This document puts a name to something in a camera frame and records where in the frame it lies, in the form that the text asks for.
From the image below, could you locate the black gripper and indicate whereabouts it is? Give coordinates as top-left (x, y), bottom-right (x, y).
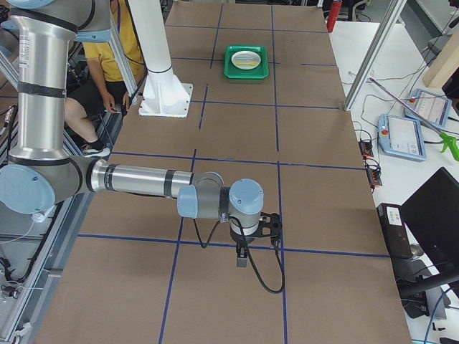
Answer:
top-left (230, 227), bottom-right (256, 268)

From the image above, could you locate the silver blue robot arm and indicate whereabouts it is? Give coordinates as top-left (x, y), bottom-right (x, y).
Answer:
top-left (1, 1), bottom-right (265, 267)

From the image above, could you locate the yellow spoon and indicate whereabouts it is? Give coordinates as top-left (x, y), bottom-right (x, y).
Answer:
top-left (234, 62), bottom-right (260, 70)

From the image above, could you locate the black box device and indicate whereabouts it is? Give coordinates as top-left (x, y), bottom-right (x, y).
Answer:
top-left (377, 203), bottom-right (416, 260)

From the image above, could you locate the lower orange black adapter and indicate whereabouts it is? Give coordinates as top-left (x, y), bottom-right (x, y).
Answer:
top-left (365, 165), bottom-right (382, 190)

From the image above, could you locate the orange black adapter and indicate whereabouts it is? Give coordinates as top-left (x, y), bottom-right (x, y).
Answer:
top-left (365, 165), bottom-right (382, 190)
top-left (359, 140), bottom-right (374, 158)

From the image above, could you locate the upper orange black adapter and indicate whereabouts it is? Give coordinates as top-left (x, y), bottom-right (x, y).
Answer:
top-left (359, 140), bottom-right (374, 158)

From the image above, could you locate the green plastic tray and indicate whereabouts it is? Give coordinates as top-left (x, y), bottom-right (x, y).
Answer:
top-left (224, 45), bottom-right (269, 80)

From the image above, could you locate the white plate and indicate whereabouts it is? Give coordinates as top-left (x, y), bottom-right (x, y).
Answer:
top-left (231, 50), bottom-right (262, 66)

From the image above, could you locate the black laptop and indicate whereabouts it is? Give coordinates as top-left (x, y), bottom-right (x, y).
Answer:
top-left (401, 167), bottom-right (458, 272)

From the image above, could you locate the near blue teach pendant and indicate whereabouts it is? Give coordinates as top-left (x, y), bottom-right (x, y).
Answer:
top-left (378, 114), bottom-right (427, 161)

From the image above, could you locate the blue teach pendant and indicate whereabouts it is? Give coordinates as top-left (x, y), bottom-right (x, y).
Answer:
top-left (404, 87), bottom-right (453, 128)
top-left (378, 114), bottom-right (427, 161)

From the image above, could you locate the person in yellow shirt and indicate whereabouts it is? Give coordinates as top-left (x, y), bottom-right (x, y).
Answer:
top-left (65, 1), bottom-right (144, 157)

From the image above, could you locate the far blue teach pendant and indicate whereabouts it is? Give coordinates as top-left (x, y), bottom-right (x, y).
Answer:
top-left (404, 87), bottom-right (453, 128)

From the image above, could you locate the red fire extinguisher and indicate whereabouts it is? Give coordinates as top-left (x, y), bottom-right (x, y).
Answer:
top-left (326, 0), bottom-right (342, 33)

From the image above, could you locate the wooden board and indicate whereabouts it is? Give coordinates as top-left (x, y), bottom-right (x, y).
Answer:
top-left (422, 30), bottom-right (459, 88)

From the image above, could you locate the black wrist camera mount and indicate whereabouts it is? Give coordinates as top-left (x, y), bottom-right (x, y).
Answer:
top-left (253, 212), bottom-right (283, 247)

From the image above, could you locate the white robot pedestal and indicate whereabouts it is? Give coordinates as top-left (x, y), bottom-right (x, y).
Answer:
top-left (128, 0), bottom-right (193, 118)

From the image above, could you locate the aluminium frame rail left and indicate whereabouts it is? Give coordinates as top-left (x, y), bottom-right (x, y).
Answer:
top-left (1, 193), bottom-right (93, 343)

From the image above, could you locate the green handled reacher tool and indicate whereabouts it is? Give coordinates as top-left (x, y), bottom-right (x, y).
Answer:
top-left (368, 77), bottom-right (459, 161)

